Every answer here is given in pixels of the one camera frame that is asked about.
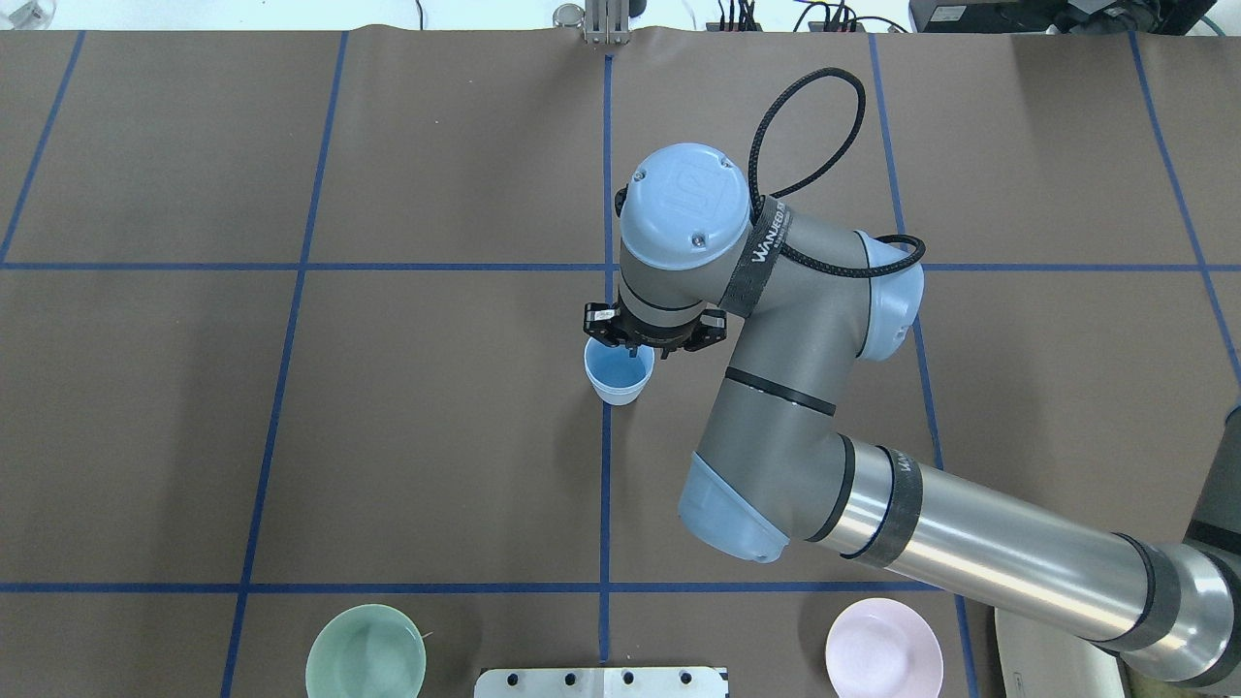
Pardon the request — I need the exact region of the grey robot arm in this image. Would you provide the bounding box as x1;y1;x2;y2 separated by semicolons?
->
585;143;1239;696

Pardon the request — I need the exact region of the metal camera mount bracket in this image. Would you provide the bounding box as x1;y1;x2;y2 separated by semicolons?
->
553;0;647;46

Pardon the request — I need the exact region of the cream two-slot toaster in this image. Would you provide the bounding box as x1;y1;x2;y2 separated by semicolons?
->
994;609;1131;697

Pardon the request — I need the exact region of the pink plastic bowl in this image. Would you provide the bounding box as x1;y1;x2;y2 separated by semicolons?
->
824;597;944;697

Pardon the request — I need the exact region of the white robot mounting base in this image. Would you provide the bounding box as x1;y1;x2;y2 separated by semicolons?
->
473;666;731;697

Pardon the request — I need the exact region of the green plastic bowl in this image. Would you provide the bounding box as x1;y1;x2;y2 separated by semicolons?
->
304;604;429;697

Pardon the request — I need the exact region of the black electronics box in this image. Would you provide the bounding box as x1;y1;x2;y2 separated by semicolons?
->
907;1;1216;36

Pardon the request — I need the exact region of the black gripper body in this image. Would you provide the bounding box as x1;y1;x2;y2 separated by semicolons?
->
585;303;727;359

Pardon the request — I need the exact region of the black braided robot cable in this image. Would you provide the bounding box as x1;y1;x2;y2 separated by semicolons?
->
748;68;927;279

